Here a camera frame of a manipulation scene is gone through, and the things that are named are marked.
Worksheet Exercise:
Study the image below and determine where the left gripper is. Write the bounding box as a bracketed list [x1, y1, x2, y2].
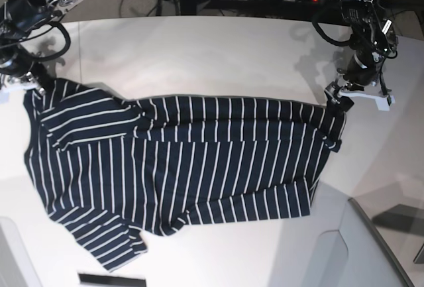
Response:
[344, 54, 377, 87]

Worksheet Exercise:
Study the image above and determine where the navy white striped t-shirt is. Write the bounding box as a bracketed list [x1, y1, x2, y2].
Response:
[23, 78, 346, 272]

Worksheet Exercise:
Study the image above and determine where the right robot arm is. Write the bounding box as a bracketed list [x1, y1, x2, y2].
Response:
[1, 0, 84, 78]

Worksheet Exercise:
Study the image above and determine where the grey monitor edge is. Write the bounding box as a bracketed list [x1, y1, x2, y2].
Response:
[348, 198, 414, 286]

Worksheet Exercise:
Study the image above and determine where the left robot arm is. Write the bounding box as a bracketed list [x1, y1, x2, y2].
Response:
[311, 0, 398, 91]

